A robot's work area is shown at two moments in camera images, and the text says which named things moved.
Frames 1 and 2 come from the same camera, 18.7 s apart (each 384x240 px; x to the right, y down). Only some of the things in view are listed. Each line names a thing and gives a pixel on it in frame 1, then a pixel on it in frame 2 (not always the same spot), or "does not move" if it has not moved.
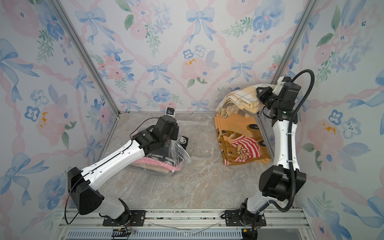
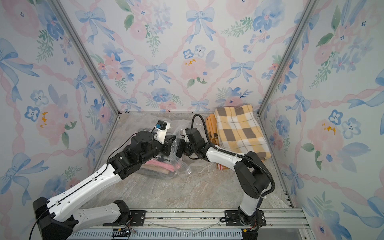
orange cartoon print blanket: (240, 139) to (213, 133)
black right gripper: (262, 96) to (180, 147)
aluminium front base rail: (186, 224) does not move
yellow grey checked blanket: (244, 101) to (239, 131)
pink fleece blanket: (147, 160) does not move
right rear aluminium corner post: (294, 42) does not move
